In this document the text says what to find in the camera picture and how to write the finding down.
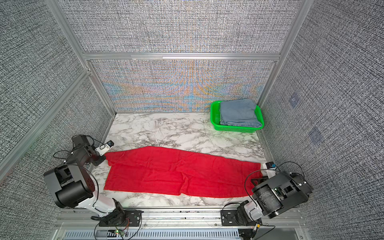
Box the red long pants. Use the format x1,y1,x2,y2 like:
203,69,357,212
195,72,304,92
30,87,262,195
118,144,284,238
104,147,263,198

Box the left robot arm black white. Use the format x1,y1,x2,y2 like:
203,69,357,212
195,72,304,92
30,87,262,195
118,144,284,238
44,135,129,227

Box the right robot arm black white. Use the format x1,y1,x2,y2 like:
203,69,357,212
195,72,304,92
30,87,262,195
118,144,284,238
236,169,314,226

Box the folded grey-blue cloth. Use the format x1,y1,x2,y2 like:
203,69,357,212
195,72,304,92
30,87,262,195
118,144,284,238
220,99,262,128

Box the green plastic basket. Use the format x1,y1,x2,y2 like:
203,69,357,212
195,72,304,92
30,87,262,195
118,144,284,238
210,101,265,133

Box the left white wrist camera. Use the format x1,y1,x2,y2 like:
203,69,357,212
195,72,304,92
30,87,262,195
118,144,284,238
95,141,115,156

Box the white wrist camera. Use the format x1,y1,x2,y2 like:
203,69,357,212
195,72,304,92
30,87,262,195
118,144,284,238
95,141,115,156
261,162,276,179

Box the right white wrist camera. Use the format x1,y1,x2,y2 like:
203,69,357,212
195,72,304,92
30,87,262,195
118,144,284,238
261,162,276,179

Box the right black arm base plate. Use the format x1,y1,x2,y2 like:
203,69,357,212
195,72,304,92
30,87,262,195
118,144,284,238
221,210,256,227

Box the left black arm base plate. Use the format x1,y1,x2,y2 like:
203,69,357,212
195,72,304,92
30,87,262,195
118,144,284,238
99,210,142,227

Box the white slotted cable duct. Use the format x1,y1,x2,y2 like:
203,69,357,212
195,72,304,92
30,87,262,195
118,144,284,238
63,229,241,240

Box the aluminium front rail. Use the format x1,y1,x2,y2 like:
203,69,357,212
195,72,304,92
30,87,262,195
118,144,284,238
54,205,308,230

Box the aluminium cage frame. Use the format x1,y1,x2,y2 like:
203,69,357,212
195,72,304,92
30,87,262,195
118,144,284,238
0,0,314,229

